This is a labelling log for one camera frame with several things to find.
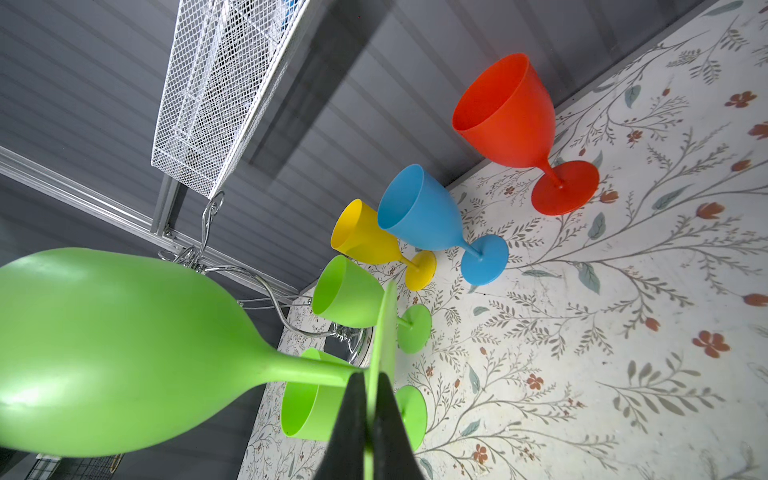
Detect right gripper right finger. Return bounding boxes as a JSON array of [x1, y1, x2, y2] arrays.
[[371, 373, 424, 480]]

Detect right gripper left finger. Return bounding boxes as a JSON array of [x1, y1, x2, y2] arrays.
[[314, 373, 367, 480]]

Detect green wine glass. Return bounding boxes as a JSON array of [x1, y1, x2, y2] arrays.
[[281, 382, 428, 451], [1, 248, 387, 479], [311, 255, 432, 354]]

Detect yellow wine glass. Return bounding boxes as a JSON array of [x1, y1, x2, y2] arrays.
[[330, 199, 437, 292]]

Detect blue wine glass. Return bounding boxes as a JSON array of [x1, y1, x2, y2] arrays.
[[377, 164, 509, 286]]

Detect red wine glass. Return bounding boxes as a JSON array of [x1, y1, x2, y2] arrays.
[[452, 53, 600, 216]]

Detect chrome wine glass rack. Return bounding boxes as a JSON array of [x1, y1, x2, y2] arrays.
[[158, 191, 373, 366]]

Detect black wire basket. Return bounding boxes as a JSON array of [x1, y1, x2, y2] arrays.
[[25, 454, 124, 480]]

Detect white wire mesh basket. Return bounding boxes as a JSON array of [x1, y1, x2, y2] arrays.
[[151, 1, 321, 199]]

